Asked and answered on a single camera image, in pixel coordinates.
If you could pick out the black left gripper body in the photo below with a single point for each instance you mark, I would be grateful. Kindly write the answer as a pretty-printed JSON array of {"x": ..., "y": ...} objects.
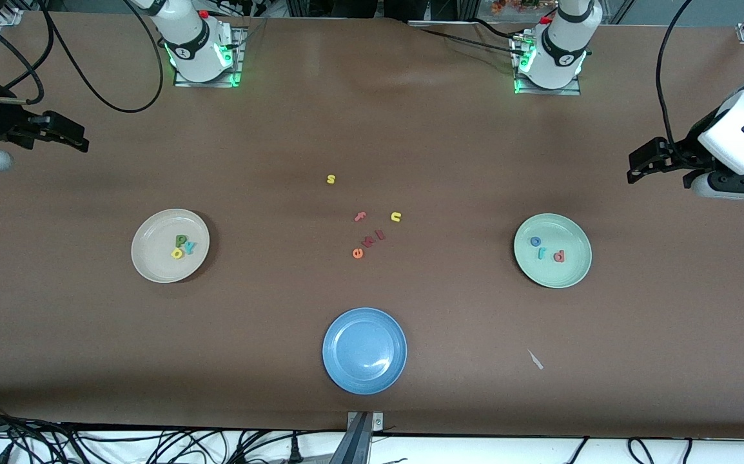
[{"x": 691, "y": 152}]

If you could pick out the orange flower bunch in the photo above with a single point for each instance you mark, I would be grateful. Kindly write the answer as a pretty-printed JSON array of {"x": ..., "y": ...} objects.
[{"x": 514, "y": 5}]

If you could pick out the pale green round plate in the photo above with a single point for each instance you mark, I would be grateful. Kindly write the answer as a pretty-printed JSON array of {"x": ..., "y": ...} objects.
[{"x": 552, "y": 274}]

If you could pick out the green foam letter p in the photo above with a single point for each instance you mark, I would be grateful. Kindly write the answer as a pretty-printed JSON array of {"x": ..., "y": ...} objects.
[{"x": 178, "y": 242}]

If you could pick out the grey metal camera post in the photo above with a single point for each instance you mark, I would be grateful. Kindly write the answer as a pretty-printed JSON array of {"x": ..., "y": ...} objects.
[{"x": 359, "y": 438}]

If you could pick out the beige round plate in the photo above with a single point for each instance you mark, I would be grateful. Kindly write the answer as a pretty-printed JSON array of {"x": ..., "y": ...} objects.
[{"x": 153, "y": 258}]

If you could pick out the small white paper scrap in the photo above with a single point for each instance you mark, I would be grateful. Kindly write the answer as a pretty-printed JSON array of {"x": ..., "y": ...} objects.
[{"x": 535, "y": 359}]

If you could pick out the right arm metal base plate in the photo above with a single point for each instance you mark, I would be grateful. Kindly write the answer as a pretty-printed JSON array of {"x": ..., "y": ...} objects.
[{"x": 239, "y": 58}]

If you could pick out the blue round plate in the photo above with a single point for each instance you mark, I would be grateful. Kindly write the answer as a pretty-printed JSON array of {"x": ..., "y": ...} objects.
[{"x": 364, "y": 351}]

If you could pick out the black power plug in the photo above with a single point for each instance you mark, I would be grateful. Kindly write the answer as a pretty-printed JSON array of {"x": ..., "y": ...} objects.
[{"x": 294, "y": 451}]

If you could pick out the red foam letter d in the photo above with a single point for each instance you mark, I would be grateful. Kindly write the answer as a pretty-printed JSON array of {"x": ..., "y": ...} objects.
[{"x": 561, "y": 258}]

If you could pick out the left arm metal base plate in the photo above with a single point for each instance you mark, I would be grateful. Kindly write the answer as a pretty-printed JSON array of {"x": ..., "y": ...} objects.
[{"x": 546, "y": 91}]

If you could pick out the teal foam letter y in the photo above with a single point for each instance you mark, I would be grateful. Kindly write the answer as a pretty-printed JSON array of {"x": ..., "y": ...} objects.
[{"x": 189, "y": 247}]

